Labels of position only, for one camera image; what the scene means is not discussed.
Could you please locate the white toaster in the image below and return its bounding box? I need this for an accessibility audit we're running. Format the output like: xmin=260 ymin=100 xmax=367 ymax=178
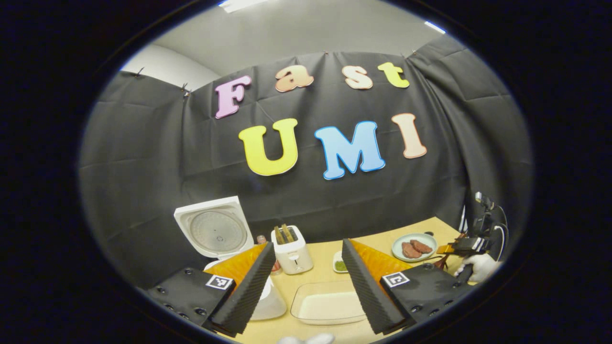
xmin=271 ymin=225 xmax=314 ymax=275

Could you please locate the white rice cooker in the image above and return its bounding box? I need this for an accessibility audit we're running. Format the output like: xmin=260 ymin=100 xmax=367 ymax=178
xmin=174 ymin=196 xmax=287 ymax=321

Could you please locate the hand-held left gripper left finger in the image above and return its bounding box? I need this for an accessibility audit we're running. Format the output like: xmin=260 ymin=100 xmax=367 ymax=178
xmin=143 ymin=242 xmax=276 ymax=337

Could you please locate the small red-capped seasoning bottle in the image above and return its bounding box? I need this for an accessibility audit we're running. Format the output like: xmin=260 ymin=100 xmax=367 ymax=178
xmin=257 ymin=234 xmax=283 ymax=276

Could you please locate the pale green plate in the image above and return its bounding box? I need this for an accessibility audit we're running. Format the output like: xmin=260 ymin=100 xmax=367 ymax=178
xmin=392 ymin=233 xmax=438 ymax=262

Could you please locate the black backdrop cloth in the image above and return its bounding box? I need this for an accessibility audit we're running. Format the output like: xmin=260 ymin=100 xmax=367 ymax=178
xmin=79 ymin=34 xmax=534 ymax=290

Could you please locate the glass dish of rice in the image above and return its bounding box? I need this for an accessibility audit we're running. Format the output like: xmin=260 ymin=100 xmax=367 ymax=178
xmin=290 ymin=280 xmax=368 ymax=326

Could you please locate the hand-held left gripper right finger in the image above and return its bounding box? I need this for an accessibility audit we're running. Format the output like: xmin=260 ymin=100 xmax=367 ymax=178
xmin=341 ymin=238 xmax=479 ymax=335

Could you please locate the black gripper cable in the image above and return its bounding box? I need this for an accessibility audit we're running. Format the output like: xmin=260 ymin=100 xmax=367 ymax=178
xmin=492 ymin=205 xmax=510 ymax=261

